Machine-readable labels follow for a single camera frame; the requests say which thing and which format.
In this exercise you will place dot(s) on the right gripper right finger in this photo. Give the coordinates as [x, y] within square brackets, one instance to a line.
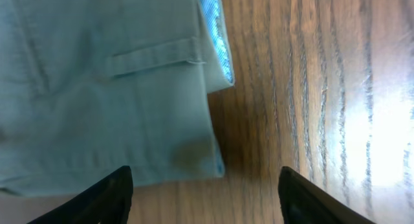
[303, 202]

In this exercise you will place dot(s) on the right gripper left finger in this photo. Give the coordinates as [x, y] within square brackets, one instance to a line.
[106, 202]

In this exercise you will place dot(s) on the khaki green shorts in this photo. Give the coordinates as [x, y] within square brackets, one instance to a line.
[88, 86]

